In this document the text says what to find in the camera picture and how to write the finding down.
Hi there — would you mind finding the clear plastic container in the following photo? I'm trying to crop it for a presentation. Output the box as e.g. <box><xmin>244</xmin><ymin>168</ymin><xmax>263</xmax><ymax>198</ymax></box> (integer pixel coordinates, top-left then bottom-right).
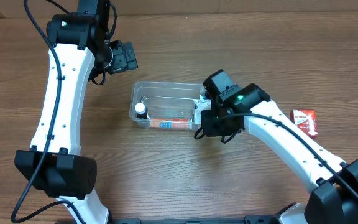
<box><xmin>129</xmin><ymin>81</ymin><xmax>209</xmax><ymax>130</ymax></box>

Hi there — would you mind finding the red Haleon box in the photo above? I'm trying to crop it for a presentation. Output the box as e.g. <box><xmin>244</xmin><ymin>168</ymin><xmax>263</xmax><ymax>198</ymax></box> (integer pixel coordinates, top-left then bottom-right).
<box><xmin>290</xmin><ymin>109</ymin><xmax>318</xmax><ymax>139</ymax></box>

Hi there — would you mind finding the orange tube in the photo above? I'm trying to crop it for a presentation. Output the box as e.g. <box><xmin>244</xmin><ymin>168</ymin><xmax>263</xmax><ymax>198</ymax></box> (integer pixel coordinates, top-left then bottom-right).
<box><xmin>149</xmin><ymin>118</ymin><xmax>193</xmax><ymax>130</ymax></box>

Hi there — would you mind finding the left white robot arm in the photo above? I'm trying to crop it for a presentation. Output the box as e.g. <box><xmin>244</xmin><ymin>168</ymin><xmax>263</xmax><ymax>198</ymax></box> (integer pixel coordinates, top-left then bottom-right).
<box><xmin>14</xmin><ymin>0</ymin><xmax>137</xmax><ymax>223</ymax></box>

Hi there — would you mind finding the dark bottle white cap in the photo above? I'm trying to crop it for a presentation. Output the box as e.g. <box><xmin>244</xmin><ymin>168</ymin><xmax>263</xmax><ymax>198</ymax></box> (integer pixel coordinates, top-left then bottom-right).
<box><xmin>134</xmin><ymin>102</ymin><xmax>148</xmax><ymax>119</ymax></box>

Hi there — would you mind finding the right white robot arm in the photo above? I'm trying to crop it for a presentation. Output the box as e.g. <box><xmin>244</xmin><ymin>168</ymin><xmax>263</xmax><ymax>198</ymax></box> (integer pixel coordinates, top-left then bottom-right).
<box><xmin>194</xmin><ymin>70</ymin><xmax>358</xmax><ymax>223</ymax></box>

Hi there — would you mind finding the white medicine box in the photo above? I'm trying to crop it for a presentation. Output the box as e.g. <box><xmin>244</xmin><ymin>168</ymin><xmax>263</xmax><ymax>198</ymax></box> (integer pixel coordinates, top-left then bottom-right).
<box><xmin>193</xmin><ymin>95</ymin><xmax>211</xmax><ymax>124</ymax></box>

